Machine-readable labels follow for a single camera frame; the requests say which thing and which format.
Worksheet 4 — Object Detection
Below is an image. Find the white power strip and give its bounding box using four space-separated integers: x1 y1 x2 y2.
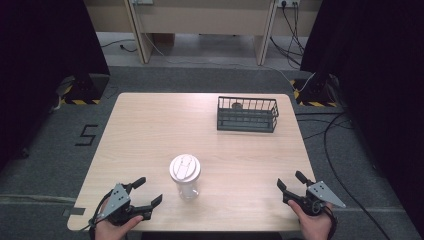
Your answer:
276 0 302 8

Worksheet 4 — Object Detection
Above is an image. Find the black tape floor mark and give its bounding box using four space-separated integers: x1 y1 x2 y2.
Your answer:
74 124 100 147

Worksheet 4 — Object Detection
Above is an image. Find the bundle of black cables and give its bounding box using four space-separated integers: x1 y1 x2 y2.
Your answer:
269 2 307 68

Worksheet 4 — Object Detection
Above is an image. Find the black stand base striped tape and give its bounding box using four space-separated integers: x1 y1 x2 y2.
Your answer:
55 73 111 106
289 73 340 109

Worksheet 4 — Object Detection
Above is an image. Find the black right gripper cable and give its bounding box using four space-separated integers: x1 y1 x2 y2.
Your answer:
321 201 339 238

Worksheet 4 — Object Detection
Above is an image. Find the person's right hand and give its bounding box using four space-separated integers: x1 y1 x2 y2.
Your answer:
287 199 334 240

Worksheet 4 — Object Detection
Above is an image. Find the person's left hand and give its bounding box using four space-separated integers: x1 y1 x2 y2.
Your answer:
94 197 145 240

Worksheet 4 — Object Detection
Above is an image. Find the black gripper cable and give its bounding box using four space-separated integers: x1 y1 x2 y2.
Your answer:
321 201 339 238
87 189 115 240

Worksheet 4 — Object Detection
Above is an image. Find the long black floor cable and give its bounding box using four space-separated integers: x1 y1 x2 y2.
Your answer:
322 111 392 240

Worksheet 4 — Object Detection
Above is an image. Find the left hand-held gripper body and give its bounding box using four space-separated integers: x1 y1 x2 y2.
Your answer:
96 182 155 227

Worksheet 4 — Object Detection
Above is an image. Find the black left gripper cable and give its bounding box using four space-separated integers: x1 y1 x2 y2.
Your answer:
87 189 115 240

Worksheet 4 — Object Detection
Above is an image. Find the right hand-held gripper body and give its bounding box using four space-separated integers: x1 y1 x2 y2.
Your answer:
281 180 347 217

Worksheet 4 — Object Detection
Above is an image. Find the black wire basket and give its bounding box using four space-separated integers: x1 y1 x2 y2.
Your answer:
216 95 280 134

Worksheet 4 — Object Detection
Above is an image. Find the clear cup with white lid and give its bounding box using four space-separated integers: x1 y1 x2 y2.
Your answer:
168 153 202 201

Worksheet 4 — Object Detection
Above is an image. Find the beige wooden desk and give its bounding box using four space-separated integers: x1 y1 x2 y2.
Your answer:
83 0 324 67

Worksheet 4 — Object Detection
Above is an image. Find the black curtain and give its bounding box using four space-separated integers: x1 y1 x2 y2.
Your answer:
299 0 424 231
0 0 111 172

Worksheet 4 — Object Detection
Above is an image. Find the short black cable with plug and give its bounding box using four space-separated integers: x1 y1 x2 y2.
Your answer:
100 38 138 54

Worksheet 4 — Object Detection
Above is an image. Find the grey tape strip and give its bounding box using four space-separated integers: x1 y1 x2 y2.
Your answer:
61 206 87 218

